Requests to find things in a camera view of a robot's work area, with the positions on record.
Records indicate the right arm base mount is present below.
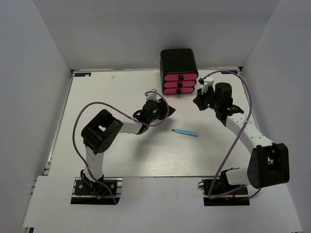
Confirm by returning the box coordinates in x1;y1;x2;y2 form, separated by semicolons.
198;168;250;206

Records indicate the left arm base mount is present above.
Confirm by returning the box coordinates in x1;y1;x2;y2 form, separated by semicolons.
70;177;122;205

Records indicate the pink bottom drawer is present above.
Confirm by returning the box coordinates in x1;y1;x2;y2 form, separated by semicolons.
162;87;194;95

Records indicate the pink top drawer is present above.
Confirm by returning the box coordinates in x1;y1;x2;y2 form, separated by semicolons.
164;73;198;82

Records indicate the blue label right corner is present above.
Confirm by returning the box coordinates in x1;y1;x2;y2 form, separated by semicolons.
221;70;238;74

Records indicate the light blue marker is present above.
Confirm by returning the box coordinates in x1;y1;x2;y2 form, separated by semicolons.
172;129;199;137

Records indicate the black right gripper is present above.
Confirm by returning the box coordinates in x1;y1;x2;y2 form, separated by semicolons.
194;85;221;111

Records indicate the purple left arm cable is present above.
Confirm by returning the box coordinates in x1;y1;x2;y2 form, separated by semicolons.
72;91;171;205

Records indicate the blue label corner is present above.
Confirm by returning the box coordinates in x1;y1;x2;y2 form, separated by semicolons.
221;70;238;74
74;72;91;77

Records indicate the black drawer cabinet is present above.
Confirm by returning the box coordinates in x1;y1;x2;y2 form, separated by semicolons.
160;49;198;91

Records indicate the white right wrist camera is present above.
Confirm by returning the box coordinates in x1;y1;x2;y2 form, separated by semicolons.
198;76;214;95

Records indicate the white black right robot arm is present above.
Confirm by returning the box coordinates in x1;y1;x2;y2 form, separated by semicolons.
193;83;290;194

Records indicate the blue label left corner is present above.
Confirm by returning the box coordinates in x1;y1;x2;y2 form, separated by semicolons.
74;72;91;77

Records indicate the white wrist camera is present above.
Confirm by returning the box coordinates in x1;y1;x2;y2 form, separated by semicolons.
198;76;214;95
145;89;158;102

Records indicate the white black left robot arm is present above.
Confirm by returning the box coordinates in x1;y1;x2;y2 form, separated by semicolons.
81;98;175;194

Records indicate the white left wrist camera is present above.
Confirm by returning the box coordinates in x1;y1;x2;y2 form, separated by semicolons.
145;89;158;102

